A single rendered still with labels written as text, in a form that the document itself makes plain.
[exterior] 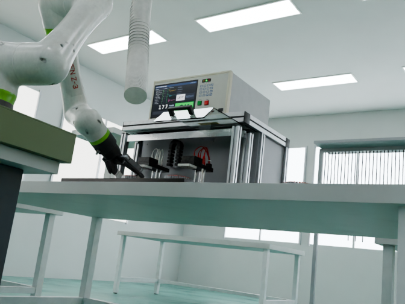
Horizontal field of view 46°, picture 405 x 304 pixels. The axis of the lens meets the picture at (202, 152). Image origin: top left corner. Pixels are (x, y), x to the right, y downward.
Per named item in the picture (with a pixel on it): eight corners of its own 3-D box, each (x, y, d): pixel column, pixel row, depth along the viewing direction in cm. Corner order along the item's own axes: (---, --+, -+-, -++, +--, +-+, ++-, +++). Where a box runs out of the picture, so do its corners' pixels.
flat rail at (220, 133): (235, 135, 195) (236, 128, 196) (123, 141, 230) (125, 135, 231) (237, 136, 196) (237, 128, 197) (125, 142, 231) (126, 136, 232)
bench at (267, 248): (263, 322, 464) (269, 243, 481) (108, 292, 584) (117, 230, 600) (300, 319, 535) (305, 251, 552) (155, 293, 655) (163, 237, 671)
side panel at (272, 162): (255, 207, 201) (262, 132, 208) (249, 206, 202) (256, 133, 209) (283, 216, 223) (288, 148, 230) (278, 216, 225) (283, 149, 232)
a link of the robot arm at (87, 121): (72, 123, 179) (96, 105, 181) (62, 114, 188) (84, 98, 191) (93, 150, 187) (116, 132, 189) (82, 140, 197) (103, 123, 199)
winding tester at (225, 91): (225, 114, 204) (231, 69, 209) (147, 121, 229) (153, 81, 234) (267, 139, 235) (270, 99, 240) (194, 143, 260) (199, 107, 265)
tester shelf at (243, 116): (244, 121, 195) (244, 110, 196) (122, 130, 234) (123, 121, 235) (288, 149, 230) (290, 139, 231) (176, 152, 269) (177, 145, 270)
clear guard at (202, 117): (203, 117, 174) (205, 102, 176) (152, 122, 188) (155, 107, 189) (247, 141, 200) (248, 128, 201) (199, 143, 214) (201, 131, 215)
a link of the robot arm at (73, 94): (51, 42, 177) (80, 37, 182) (43, 37, 186) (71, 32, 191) (70, 133, 193) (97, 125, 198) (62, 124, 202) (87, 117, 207)
